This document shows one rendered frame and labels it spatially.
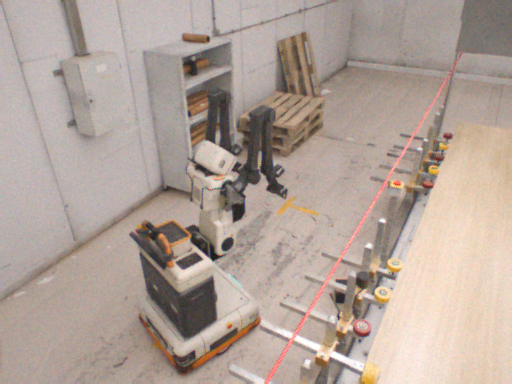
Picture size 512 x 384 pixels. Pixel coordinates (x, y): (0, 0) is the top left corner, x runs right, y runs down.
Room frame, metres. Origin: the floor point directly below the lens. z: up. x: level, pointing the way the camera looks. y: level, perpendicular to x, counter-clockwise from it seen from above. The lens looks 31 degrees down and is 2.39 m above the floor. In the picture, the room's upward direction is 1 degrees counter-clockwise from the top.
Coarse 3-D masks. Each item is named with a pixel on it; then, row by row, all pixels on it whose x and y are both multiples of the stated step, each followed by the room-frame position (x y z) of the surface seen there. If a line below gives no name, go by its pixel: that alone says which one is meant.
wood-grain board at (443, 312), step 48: (480, 144) 3.19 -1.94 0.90; (432, 192) 2.41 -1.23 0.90; (480, 192) 2.40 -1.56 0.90; (432, 240) 1.87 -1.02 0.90; (480, 240) 1.87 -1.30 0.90; (432, 288) 1.49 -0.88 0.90; (480, 288) 1.48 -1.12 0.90; (384, 336) 1.20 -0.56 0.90; (432, 336) 1.20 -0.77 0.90; (480, 336) 1.19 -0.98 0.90
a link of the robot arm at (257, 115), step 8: (256, 112) 2.11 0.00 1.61; (264, 112) 2.10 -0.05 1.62; (256, 120) 2.08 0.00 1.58; (256, 128) 2.08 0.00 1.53; (256, 136) 2.08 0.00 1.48; (256, 144) 2.08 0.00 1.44; (248, 152) 2.09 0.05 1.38; (256, 152) 2.08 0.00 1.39; (248, 160) 2.07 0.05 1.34; (256, 160) 2.08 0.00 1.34; (248, 168) 2.06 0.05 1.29; (256, 168) 2.06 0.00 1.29; (248, 176) 2.04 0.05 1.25; (256, 176) 2.05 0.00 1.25
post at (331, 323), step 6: (330, 318) 1.11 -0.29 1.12; (336, 318) 1.12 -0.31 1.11; (330, 324) 1.10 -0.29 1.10; (336, 324) 1.12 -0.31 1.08; (330, 330) 1.10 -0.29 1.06; (330, 336) 1.10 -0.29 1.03; (324, 342) 1.11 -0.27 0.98; (330, 342) 1.10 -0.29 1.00; (330, 366) 1.11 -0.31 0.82; (324, 372) 1.10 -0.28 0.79; (324, 378) 1.10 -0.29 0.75
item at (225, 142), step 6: (228, 96) 2.46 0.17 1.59; (222, 102) 2.47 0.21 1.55; (228, 102) 2.46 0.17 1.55; (222, 108) 2.47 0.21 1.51; (228, 108) 2.50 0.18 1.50; (222, 114) 2.47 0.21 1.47; (228, 114) 2.49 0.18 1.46; (222, 120) 2.47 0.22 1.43; (228, 120) 2.49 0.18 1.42; (222, 126) 2.47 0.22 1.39; (228, 126) 2.49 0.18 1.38; (222, 132) 2.48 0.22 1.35; (228, 132) 2.49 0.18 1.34; (222, 138) 2.48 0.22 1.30; (228, 138) 2.49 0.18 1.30; (222, 144) 2.48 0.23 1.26; (228, 144) 2.48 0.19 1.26
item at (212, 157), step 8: (208, 144) 2.20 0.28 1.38; (200, 152) 2.19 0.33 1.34; (208, 152) 2.16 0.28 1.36; (216, 152) 2.12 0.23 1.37; (224, 152) 2.11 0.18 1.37; (200, 160) 2.15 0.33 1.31; (208, 160) 2.11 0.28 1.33; (216, 160) 2.08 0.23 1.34; (224, 160) 2.11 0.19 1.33; (232, 160) 2.14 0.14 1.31; (208, 168) 2.08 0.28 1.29; (216, 168) 2.07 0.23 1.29; (224, 168) 2.10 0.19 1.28
